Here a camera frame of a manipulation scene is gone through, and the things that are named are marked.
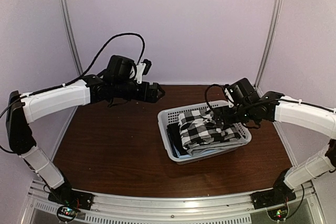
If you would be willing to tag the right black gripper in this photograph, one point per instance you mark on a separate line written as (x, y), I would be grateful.
(218, 117)

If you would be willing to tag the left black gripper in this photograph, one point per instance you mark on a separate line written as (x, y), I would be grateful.
(153, 98)

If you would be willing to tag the white plastic laundry basket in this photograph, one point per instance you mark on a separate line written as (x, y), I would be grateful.
(170, 116)

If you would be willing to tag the black white plaid shirt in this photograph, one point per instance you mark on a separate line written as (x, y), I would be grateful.
(196, 116)

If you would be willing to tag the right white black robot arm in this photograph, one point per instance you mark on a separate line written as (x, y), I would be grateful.
(246, 105)

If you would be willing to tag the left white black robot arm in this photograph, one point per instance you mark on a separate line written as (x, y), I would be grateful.
(122, 78)

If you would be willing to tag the black folded shirt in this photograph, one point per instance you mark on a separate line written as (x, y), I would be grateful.
(173, 132)

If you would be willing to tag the grey button shirt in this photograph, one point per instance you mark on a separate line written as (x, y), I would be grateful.
(200, 138)

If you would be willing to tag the right circuit board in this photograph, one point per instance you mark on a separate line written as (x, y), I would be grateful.
(278, 214)

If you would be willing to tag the circuit board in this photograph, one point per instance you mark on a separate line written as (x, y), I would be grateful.
(278, 214)
(66, 214)

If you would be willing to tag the left circuit board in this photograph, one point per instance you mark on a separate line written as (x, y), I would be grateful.
(66, 214)

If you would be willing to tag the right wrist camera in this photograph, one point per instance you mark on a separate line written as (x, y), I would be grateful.
(228, 95)

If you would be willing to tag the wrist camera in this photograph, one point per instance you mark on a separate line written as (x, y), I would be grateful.
(228, 95)
(142, 69)

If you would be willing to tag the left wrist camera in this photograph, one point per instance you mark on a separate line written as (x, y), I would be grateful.
(142, 69)

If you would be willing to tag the front aluminium rail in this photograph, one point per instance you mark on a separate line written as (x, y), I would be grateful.
(233, 208)

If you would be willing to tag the right aluminium frame post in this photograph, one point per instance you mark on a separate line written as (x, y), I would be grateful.
(275, 15)

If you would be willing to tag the aluminium frame post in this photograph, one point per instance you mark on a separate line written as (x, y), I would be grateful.
(275, 15)
(70, 36)

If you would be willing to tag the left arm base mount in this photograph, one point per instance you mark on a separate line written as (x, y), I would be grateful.
(71, 198)

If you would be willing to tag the left aluminium frame post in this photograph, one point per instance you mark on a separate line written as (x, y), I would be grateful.
(70, 36)

